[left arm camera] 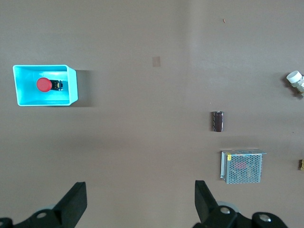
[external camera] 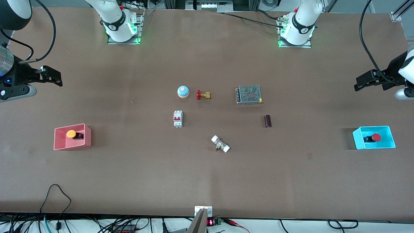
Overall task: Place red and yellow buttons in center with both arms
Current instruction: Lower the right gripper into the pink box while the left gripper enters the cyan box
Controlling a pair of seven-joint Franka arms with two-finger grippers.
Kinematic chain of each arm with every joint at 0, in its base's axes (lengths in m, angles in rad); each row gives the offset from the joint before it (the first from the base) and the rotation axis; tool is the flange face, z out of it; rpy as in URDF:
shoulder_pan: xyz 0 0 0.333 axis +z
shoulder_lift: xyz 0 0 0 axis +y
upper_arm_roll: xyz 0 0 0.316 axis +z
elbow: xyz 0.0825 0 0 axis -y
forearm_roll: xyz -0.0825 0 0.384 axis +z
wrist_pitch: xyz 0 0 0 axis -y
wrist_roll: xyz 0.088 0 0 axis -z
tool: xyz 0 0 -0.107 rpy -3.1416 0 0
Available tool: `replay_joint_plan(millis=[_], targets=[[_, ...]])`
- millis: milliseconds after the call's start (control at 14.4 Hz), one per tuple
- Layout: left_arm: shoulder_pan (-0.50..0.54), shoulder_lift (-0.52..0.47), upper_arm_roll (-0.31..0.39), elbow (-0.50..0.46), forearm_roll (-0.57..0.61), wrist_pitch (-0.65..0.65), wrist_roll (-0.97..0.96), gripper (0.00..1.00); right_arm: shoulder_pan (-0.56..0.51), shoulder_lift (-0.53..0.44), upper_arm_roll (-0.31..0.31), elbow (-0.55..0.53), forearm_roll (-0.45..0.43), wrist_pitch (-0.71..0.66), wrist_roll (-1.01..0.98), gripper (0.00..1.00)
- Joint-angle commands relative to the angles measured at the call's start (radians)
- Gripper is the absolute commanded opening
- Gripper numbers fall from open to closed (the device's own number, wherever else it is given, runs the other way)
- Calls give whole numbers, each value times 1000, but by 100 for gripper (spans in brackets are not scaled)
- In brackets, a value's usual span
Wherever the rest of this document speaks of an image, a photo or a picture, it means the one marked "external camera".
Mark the yellow push button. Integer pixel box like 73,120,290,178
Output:
66,129,85,140

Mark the cyan plastic bin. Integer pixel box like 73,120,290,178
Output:
352,126,396,150

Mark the pink plastic bin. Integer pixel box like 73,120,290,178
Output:
53,123,92,151

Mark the metal fitting with white ends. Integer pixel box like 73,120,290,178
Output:
211,135,231,154

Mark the white power strip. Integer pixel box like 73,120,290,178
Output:
186,0,227,13

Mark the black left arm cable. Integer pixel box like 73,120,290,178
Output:
359,0,396,85

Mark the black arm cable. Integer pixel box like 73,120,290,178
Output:
359,0,396,85
0,0,57,62

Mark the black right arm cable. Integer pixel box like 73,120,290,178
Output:
0,0,57,62

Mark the aluminium frame profile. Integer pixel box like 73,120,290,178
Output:
390,0,414,22

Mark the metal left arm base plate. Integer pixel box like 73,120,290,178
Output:
278,16,312,49

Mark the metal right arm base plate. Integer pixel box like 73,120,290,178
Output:
107,9,145,45

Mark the black looped cable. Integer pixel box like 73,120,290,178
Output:
39,184,72,231

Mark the black cable on table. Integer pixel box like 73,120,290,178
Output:
223,9,286,25

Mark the grey camera mount bar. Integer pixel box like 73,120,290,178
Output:
187,206,213,233

